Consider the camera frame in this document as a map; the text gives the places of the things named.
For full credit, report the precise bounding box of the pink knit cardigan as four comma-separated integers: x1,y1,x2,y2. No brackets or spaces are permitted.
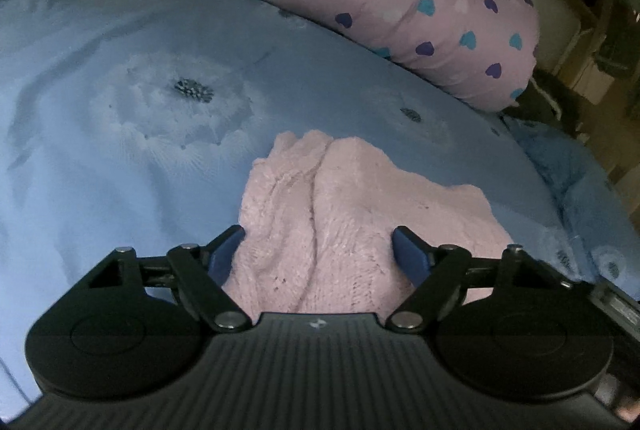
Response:
224,130,511,319

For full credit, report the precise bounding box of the blue dandelion pillow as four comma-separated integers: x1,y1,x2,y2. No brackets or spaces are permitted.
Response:
502,116,639,299

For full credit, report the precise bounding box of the blue dandelion bed sheet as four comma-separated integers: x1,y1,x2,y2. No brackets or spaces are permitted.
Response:
0,0,601,416

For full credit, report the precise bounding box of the black white-trimmed garment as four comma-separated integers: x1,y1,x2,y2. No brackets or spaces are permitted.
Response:
516,70,580,133

